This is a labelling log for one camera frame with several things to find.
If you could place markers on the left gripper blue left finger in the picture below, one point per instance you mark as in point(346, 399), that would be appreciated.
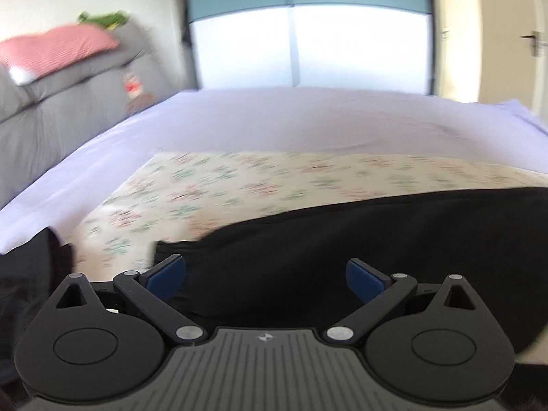
point(161, 281)

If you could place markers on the black pants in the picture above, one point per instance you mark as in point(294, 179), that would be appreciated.
point(312, 267)

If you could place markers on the grey padded headboard cushion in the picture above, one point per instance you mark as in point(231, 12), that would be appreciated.
point(45, 121)

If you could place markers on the lavender bed sheet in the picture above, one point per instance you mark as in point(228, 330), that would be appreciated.
point(277, 119)

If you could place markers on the pink striped pillow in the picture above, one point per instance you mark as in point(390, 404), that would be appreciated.
point(31, 57)

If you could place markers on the floral bed cover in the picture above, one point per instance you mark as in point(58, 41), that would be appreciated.
point(179, 196)

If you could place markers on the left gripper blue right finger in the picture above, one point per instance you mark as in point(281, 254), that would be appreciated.
point(367, 283)

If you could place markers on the cream door with handle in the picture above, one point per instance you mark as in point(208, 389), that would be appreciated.
point(514, 52)

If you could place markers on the green plush toy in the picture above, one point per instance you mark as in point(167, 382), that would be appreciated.
point(108, 21)

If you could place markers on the white and teal wardrobe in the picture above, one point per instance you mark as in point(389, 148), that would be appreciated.
point(384, 45)

